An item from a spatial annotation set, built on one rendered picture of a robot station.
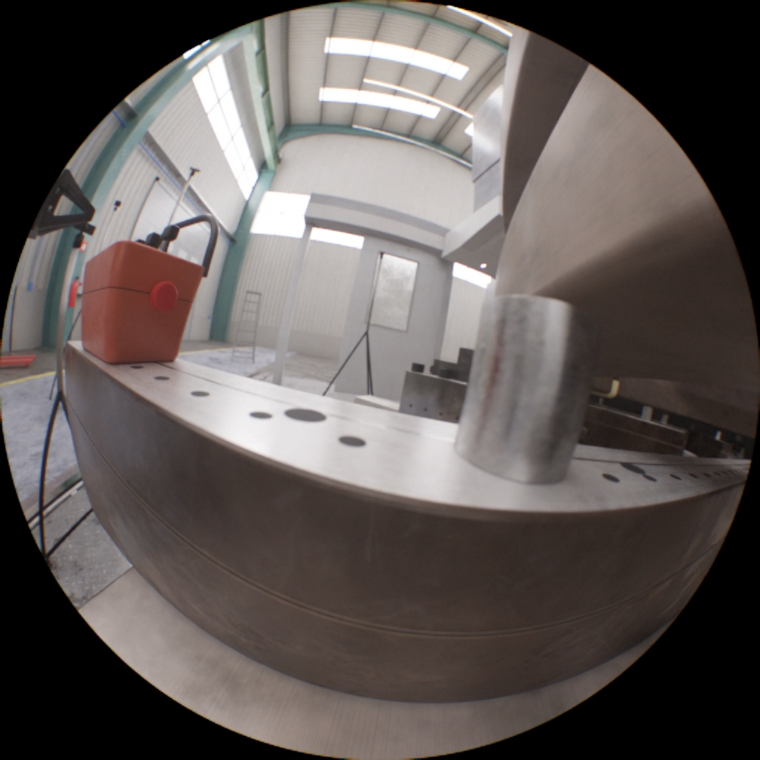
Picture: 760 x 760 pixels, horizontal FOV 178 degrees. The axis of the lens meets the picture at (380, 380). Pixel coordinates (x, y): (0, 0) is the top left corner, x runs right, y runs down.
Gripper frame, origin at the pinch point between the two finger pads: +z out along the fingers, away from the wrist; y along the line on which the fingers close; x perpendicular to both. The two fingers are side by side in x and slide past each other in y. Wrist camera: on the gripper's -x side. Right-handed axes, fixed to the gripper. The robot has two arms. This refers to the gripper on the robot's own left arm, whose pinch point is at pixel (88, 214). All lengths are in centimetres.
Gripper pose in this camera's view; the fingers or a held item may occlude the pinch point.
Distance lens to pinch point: 38.9
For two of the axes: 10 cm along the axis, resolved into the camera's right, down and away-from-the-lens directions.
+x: -1.8, 9.8, 1.1
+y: -9.7, -1.9, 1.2
